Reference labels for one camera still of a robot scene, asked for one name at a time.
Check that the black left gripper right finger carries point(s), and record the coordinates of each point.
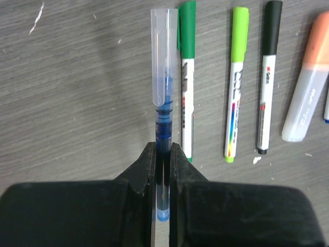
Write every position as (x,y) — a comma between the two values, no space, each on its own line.
(206,213)

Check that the lime green pen cap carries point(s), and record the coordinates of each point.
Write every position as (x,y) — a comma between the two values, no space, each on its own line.
(240,27)

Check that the grey highlighter with orange tip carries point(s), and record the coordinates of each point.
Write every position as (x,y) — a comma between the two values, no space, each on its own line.
(310,84)

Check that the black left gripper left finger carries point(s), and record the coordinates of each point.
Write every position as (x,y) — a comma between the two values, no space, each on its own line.
(118,212)

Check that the clear pen cap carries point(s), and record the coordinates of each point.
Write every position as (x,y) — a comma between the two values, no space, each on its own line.
(164,47)

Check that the orange highlighter cap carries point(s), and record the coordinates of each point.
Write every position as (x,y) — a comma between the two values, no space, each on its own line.
(316,52)

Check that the dark blue pen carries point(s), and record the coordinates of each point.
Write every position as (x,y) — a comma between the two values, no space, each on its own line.
(163,132)

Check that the white pen with lime end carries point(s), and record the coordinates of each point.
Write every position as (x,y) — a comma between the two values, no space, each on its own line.
(234,99)

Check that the white pen with black end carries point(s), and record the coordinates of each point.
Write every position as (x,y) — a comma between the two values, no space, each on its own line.
(265,102)

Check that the white marker with blue end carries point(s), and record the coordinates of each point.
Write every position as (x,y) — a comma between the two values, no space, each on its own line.
(326,109)

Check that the black pen cap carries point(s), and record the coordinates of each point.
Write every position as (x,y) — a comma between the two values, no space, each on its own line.
(271,27)

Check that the white marker with green end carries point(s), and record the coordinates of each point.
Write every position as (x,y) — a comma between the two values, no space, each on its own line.
(187,104)

